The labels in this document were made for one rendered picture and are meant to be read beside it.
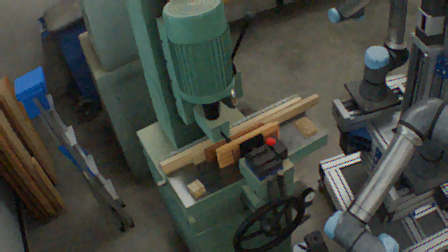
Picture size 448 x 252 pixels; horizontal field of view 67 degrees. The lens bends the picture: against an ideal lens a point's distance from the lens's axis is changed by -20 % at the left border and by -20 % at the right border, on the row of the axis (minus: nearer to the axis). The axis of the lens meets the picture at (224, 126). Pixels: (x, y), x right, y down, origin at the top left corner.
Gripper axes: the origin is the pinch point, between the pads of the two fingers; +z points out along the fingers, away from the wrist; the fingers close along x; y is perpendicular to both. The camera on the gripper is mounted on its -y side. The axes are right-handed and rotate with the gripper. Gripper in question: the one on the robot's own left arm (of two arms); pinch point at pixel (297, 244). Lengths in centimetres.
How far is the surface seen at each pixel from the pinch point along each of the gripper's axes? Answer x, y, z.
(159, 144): -16, -30, 73
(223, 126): 0.7, -35.2, 32.0
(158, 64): -10, -62, 43
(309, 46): 158, -25, 216
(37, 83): -59, -76, 81
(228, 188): -5.7, -15.2, 30.5
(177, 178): -19, -23, 42
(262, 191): 2.2, -12.6, 21.1
